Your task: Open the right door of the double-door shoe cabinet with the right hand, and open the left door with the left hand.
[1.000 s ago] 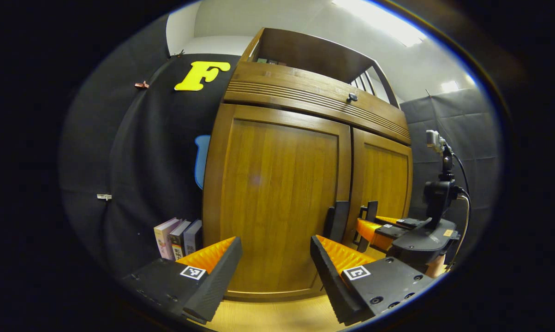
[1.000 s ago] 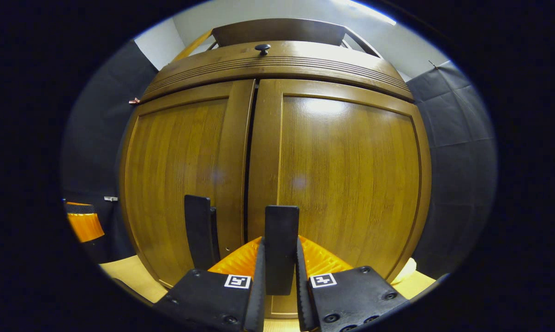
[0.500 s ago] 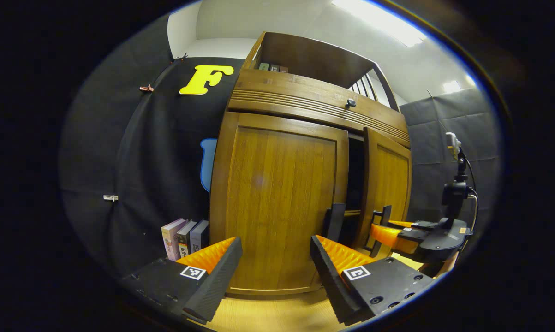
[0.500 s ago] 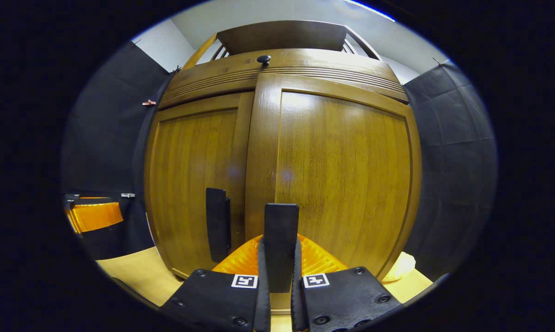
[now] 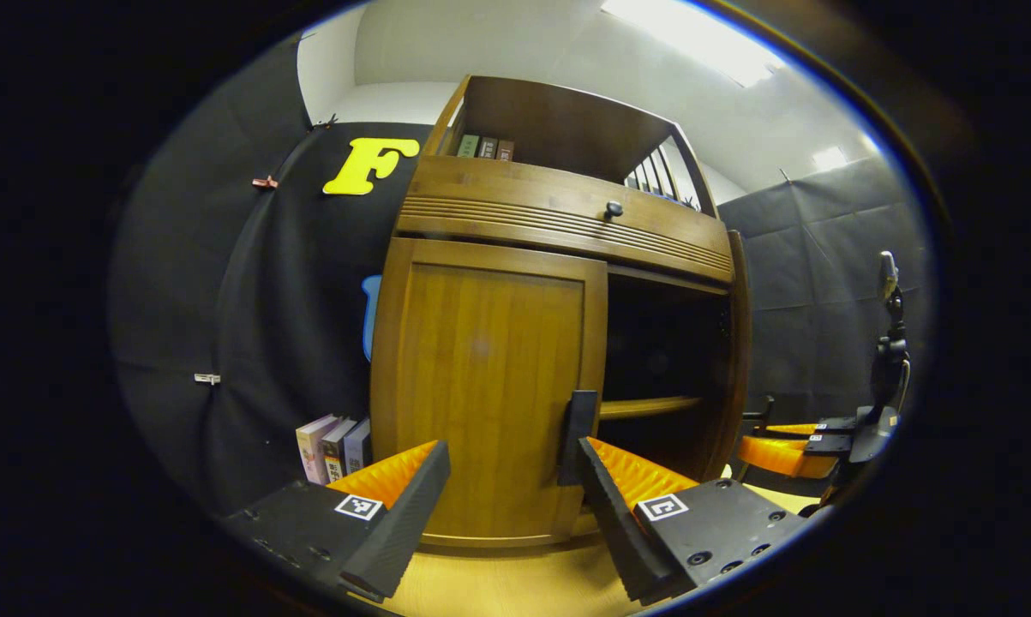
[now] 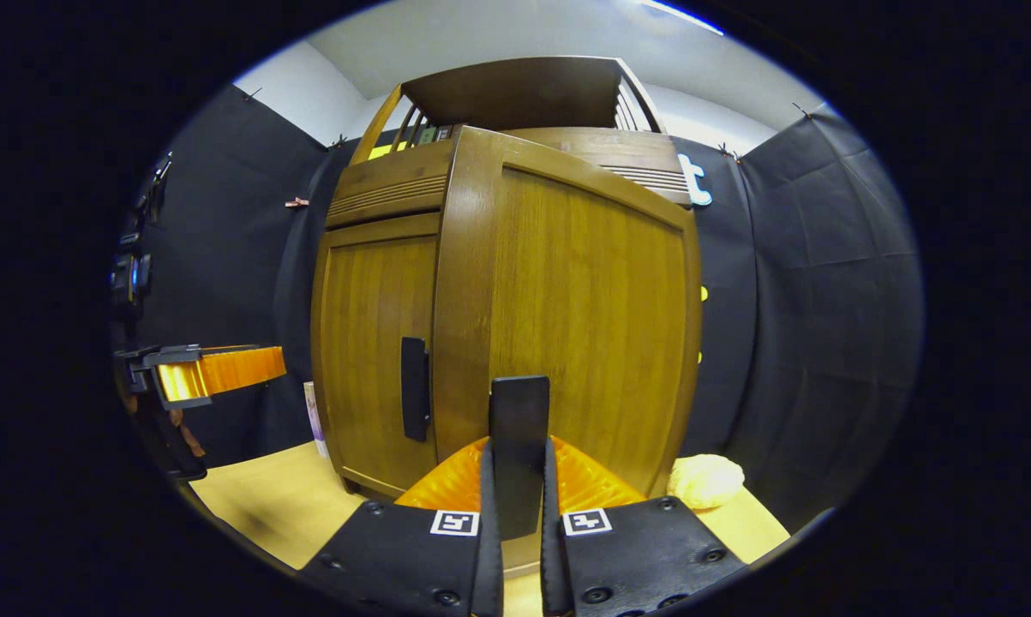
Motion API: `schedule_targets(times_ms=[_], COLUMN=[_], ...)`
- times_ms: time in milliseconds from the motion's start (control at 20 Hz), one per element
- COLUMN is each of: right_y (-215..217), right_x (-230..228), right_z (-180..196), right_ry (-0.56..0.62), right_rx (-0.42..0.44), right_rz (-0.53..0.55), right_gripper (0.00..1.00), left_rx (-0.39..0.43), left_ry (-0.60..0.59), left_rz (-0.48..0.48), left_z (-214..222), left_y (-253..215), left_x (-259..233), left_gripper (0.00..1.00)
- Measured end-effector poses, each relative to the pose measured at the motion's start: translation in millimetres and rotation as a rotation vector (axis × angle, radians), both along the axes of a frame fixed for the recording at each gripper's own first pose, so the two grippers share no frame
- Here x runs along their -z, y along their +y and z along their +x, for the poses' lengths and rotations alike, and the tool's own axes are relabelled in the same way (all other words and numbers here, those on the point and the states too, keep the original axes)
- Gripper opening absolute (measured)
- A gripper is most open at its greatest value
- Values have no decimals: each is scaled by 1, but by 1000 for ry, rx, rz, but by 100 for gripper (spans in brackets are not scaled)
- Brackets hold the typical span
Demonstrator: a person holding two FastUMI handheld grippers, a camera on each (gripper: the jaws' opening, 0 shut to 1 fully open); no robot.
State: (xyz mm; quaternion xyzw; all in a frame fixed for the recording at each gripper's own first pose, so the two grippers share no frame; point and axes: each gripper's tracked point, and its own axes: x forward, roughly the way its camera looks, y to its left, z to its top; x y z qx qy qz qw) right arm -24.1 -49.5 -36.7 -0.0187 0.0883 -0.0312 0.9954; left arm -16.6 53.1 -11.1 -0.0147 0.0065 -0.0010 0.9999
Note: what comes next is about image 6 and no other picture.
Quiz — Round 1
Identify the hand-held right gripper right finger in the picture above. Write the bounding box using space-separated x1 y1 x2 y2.
539 435 747 617

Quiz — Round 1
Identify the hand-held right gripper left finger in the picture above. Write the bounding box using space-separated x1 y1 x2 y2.
297 437 505 617

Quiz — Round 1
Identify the black door handle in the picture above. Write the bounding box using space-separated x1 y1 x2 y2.
400 337 431 443
489 375 552 541

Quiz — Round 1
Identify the wooden shoe cabinet door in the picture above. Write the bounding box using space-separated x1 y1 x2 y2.
432 125 704 515
311 213 441 500

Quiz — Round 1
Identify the wooden double-door shoe cabinet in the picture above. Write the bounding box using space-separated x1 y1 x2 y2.
309 56 713 515

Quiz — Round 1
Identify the pale yellow lumpy object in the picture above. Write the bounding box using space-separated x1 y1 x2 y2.
667 454 746 511

